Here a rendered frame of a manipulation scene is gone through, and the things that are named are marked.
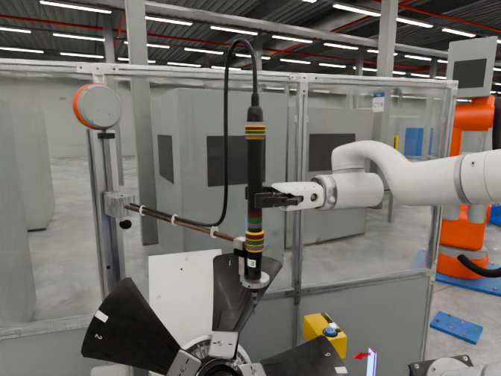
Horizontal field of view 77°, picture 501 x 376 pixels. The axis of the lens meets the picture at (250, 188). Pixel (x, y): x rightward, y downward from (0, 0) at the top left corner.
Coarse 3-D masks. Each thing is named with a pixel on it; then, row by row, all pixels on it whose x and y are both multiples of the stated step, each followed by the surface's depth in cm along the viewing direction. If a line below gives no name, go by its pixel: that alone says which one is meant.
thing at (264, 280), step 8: (240, 240) 75; (240, 248) 75; (240, 256) 74; (240, 264) 75; (240, 272) 76; (264, 272) 77; (240, 280) 74; (248, 280) 74; (256, 280) 74; (264, 280) 74; (256, 288) 72
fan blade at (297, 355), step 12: (324, 336) 95; (300, 348) 90; (312, 348) 91; (324, 348) 91; (264, 360) 86; (276, 360) 86; (288, 360) 86; (300, 360) 86; (312, 360) 87; (324, 360) 87; (336, 360) 88; (276, 372) 81; (288, 372) 82; (300, 372) 82; (312, 372) 83; (324, 372) 84; (336, 372) 85
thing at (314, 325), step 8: (304, 320) 125; (312, 320) 123; (320, 320) 123; (304, 328) 125; (312, 328) 118; (320, 328) 118; (304, 336) 126; (312, 336) 118; (328, 336) 113; (336, 336) 113; (344, 336) 113; (336, 344) 113; (344, 344) 114; (344, 352) 114
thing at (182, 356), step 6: (180, 354) 77; (186, 354) 77; (174, 360) 78; (180, 360) 78; (186, 360) 77; (192, 360) 77; (198, 360) 77; (174, 366) 79; (180, 366) 78; (186, 366) 78; (192, 366) 78; (198, 366) 77; (168, 372) 79; (174, 372) 79; (180, 372) 79; (186, 372) 78; (192, 372) 78
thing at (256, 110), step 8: (256, 96) 67; (256, 104) 67; (248, 112) 67; (256, 112) 66; (248, 120) 67; (256, 120) 67; (248, 256) 73; (256, 256) 72; (248, 264) 73; (256, 264) 73; (248, 272) 74; (256, 272) 73
